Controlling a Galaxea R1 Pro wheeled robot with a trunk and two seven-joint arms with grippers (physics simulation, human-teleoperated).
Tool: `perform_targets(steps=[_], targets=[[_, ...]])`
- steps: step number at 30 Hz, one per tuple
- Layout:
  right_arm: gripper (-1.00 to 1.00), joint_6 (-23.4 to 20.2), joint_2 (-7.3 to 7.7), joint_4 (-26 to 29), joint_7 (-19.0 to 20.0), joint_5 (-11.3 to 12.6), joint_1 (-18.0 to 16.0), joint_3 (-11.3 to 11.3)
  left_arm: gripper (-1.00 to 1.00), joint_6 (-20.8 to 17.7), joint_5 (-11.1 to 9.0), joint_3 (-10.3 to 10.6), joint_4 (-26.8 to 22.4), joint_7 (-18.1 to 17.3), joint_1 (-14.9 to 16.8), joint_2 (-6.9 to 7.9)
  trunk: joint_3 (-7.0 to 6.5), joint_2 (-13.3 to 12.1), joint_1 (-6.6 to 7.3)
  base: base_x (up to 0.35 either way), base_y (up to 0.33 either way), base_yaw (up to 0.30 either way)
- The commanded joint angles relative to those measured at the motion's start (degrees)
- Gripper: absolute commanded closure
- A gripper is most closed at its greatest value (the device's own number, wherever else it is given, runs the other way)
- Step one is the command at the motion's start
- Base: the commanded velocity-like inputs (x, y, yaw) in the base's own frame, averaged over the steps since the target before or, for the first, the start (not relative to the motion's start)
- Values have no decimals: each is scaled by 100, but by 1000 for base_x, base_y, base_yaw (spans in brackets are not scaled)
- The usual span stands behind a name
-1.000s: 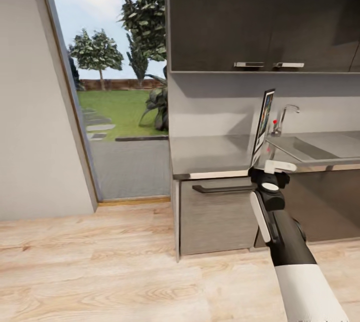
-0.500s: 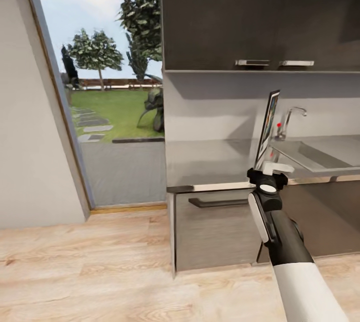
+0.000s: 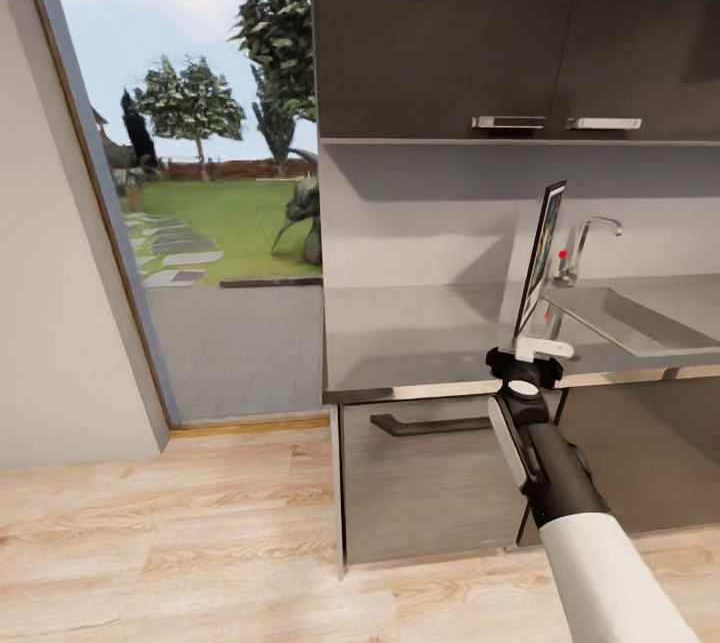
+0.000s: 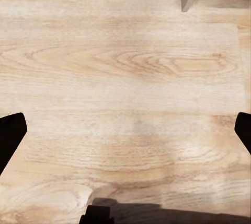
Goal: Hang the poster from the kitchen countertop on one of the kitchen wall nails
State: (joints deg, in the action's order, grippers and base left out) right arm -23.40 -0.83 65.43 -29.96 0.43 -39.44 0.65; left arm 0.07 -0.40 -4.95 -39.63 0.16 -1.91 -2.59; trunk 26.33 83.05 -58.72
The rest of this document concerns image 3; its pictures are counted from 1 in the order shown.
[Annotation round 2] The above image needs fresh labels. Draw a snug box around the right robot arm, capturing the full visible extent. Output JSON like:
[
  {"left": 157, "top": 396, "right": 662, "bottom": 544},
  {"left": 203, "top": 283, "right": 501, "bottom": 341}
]
[{"left": 486, "top": 336, "right": 701, "bottom": 643}]

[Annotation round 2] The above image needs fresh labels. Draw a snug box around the poster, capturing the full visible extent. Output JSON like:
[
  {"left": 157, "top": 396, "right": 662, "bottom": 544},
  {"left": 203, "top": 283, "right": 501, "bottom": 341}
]
[{"left": 514, "top": 181, "right": 567, "bottom": 337}]

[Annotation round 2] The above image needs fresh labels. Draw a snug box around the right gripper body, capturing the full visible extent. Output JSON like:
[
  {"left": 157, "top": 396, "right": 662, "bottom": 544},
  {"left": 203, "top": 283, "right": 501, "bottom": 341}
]
[{"left": 491, "top": 351, "right": 558, "bottom": 390}]

